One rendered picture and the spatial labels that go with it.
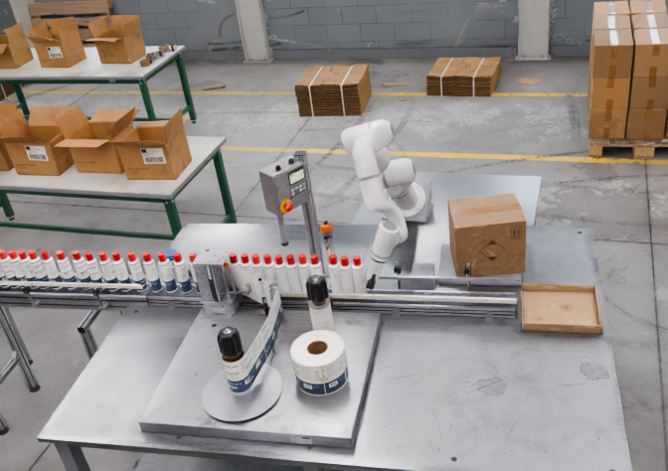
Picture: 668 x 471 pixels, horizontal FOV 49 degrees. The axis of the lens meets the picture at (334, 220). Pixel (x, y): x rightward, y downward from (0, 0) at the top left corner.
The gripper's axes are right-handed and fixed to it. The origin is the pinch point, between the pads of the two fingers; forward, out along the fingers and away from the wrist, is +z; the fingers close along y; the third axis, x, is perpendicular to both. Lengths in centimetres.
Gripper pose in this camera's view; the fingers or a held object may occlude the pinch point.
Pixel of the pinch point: (370, 284)
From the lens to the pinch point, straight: 310.5
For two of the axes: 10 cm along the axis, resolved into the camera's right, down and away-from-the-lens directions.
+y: -2.0, 5.3, -8.2
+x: 9.6, 2.9, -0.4
